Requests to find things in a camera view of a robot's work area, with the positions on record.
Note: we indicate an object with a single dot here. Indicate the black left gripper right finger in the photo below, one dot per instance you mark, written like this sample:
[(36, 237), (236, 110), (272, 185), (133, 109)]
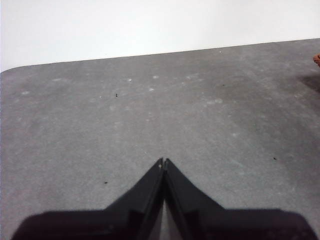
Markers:
[(212, 222)]

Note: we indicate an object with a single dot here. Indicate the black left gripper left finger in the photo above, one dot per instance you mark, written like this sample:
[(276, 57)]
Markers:
[(120, 222)]

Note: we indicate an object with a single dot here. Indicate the brown woven wicker basket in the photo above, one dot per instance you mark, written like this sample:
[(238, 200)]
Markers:
[(317, 60)]

